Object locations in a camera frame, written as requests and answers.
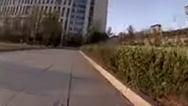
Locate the row of bare trees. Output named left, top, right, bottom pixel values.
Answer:
left=0, top=5, right=67, bottom=50

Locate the group of trees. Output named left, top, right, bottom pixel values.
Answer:
left=84, top=20, right=138, bottom=49

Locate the green hedge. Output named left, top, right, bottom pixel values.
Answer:
left=77, top=34, right=188, bottom=103

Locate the large curved grey building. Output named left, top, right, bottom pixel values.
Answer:
left=0, top=0, right=111, bottom=53

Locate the pale kerb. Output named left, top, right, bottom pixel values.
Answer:
left=73, top=50, right=178, bottom=106

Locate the brown soil strip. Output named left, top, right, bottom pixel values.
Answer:
left=133, top=87, right=188, bottom=106

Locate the grass strip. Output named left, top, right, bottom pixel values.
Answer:
left=0, top=40, right=50, bottom=60

